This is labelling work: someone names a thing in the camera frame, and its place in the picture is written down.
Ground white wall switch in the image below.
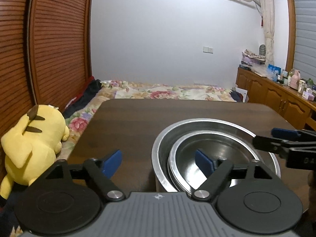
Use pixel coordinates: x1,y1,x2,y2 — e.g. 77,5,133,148
202,47,213,54

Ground grey window blind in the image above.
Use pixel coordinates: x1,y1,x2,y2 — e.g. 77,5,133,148
293,0,316,81

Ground beige patterned curtain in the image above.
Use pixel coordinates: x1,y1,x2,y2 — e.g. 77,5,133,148
260,0,275,67

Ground stack of folded fabrics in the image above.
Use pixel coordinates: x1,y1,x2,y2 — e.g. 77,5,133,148
241,49,266,67

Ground wooden louvre wardrobe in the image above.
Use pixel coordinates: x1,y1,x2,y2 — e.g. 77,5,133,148
1,0,92,133

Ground wooden sideboard cabinet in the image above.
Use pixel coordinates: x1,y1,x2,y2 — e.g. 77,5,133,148
236,67,315,130

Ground pink thermos jug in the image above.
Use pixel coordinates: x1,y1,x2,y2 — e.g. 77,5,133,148
289,69,300,90

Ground dark clothes on bed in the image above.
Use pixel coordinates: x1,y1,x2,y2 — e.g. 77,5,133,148
63,76,102,119

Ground large steel bowl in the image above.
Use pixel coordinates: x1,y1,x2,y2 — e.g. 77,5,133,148
151,118,281,194

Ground white paper bag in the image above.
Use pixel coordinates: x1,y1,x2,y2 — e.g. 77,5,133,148
236,87,248,103

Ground yellow pikachu plush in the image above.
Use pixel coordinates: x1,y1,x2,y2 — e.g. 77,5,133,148
1,105,70,200

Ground pink tissue box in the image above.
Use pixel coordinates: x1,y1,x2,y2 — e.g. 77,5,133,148
302,91,315,101

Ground blue picture card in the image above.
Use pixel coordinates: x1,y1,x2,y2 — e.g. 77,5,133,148
267,64,281,82

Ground floral bed quilt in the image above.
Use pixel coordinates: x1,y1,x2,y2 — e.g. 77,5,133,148
57,80,243,159

